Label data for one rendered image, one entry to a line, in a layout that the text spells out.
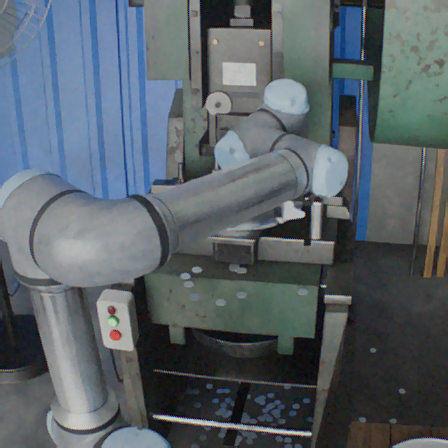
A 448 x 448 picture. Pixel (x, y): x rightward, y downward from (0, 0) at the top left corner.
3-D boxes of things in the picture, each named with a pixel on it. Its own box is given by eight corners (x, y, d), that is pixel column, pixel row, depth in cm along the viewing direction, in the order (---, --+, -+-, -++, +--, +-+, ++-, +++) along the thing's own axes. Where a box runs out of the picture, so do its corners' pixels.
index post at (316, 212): (321, 239, 145) (323, 200, 140) (308, 238, 145) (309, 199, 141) (322, 233, 147) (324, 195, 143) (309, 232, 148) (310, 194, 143)
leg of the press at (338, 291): (344, 498, 160) (389, 199, 118) (302, 494, 162) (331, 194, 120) (355, 310, 240) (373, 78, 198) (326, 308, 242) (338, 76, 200)
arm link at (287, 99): (251, 93, 107) (282, 69, 110) (254, 138, 116) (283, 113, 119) (288, 112, 103) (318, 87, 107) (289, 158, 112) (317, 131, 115)
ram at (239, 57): (271, 156, 139) (271, 26, 126) (202, 153, 142) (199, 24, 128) (280, 130, 154) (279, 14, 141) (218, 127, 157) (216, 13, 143)
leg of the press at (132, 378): (155, 474, 169) (115, 181, 127) (117, 468, 171) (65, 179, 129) (217, 300, 249) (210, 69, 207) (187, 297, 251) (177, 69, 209)
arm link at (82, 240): (73, 241, 65) (354, 133, 95) (27, 209, 72) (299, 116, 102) (87, 331, 70) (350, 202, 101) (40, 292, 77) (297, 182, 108)
